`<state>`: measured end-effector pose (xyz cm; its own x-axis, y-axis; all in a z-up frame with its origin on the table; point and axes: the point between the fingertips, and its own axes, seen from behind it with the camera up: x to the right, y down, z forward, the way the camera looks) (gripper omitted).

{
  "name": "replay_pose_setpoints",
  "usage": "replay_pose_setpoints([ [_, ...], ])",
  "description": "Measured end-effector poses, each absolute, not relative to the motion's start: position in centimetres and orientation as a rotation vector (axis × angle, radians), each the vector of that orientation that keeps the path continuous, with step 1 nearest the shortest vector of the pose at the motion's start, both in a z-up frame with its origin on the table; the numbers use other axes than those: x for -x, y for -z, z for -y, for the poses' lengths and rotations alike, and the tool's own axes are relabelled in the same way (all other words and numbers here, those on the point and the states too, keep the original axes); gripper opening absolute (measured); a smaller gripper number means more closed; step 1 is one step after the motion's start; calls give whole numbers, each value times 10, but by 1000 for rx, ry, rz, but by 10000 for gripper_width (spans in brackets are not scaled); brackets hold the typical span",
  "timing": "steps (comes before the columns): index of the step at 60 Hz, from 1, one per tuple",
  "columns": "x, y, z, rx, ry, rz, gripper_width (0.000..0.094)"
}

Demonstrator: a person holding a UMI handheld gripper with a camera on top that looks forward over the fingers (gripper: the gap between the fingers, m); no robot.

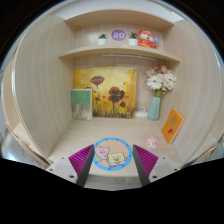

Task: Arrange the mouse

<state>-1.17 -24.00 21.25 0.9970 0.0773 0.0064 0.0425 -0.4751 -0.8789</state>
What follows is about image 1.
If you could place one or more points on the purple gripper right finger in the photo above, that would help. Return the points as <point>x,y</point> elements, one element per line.
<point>151,167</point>

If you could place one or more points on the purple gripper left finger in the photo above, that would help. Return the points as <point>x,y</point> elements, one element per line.
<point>74,168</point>

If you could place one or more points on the pink pig-shaped mouse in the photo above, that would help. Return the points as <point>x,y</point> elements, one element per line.
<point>152,141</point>

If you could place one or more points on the round cartoon mouse pad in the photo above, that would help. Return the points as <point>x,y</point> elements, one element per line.
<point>112,154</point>

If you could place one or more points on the teal vase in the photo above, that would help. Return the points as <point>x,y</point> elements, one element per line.
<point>153,112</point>

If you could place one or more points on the green beige book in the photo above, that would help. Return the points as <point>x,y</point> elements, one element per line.
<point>81,100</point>

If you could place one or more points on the poppy flower painting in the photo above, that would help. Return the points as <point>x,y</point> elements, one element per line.
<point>113,90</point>

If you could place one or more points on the pink white flower bouquet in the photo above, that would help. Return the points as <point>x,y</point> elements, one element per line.
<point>160,80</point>

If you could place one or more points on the wooden shelf unit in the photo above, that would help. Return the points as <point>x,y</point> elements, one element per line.
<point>37,83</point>

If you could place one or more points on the red lucky cat toy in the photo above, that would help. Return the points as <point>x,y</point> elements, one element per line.
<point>147,39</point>

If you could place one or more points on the right small potted plant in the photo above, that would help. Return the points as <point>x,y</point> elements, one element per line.
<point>132,38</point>

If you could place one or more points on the small potted plant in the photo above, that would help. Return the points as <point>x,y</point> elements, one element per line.
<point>132,38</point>
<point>102,39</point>

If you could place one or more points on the left small potted plant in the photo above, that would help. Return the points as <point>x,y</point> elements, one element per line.
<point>102,39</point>

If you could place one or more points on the purple round number sign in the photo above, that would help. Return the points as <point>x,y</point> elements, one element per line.
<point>118,35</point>

